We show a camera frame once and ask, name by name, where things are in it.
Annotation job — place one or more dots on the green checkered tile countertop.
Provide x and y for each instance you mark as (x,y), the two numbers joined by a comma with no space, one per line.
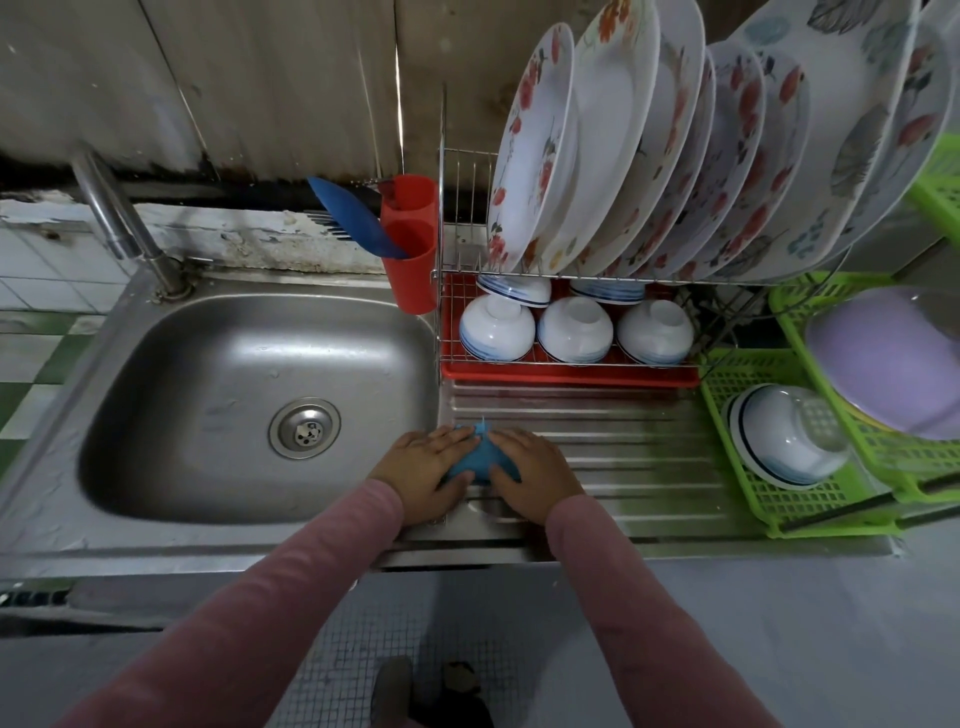
(30,360)

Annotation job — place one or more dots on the person's right leg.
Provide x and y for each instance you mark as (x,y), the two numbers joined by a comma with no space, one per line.
(462,698)

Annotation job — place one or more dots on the white plate orange flowers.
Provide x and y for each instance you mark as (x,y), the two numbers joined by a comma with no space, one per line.
(600,135)

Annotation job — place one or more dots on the stainless steel sink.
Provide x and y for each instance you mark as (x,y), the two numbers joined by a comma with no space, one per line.
(210,405)

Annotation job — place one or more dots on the floral plate stack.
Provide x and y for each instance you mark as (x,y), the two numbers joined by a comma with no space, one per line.
(840,120)

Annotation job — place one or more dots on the person's left forearm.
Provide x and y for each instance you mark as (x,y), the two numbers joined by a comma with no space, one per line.
(240,623)

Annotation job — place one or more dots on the stack of floral plates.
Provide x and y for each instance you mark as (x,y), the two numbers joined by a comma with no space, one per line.
(915,135)

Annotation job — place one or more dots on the person's leg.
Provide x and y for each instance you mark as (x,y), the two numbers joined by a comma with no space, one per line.
(462,698)
(393,693)

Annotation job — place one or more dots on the person's left hand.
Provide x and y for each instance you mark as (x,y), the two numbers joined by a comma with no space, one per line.
(420,473)

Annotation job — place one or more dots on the person's left leg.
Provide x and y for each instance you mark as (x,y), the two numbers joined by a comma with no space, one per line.
(393,693)

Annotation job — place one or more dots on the person's right forearm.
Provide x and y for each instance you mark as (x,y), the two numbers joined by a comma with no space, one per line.
(653,623)

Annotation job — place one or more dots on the purple plastic bowl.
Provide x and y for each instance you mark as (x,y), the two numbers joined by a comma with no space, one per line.
(893,360)

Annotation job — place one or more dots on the stack of white bowls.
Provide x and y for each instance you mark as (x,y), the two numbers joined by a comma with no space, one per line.
(788,435)

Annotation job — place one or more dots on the green plastic shelf rack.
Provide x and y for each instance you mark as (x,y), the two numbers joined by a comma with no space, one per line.
(735,495)

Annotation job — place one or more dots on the blue cleaning cloth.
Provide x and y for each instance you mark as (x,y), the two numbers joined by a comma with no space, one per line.
(480,458)

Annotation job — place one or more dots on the chrome faucet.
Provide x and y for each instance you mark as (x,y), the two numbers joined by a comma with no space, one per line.
(120,218)

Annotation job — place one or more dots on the red plastic cutlery cup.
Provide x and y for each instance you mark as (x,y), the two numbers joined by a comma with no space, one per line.
(408,240)

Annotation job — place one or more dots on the weathered wooden board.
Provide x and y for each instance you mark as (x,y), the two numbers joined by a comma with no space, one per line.
(300,75)

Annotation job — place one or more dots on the blue rice paddle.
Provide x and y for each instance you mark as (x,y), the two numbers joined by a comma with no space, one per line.
(353,218)

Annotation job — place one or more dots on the person's right hand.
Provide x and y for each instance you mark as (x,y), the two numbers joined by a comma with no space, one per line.
(533,473)

